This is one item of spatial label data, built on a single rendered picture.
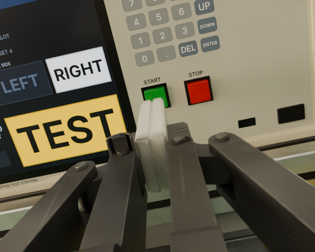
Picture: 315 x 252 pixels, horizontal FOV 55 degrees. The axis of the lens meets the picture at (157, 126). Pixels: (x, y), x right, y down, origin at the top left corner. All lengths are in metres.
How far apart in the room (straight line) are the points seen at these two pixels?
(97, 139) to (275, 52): 0.17
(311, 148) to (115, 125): 0.17
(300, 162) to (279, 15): 0.12
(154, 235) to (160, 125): 0.36
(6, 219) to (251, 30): 0.27
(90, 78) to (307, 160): 0.20
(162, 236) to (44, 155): 0.26
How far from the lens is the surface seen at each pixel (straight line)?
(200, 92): 0.27
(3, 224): 0.33
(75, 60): 0.27
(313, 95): 0.30
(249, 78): 0.28
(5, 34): 0.29
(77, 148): 0.29
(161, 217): 0.29
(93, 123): 0.28
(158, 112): 0.17
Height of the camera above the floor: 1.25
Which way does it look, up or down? 19 degrees down
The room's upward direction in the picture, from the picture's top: 13 degrees counter-clockwise
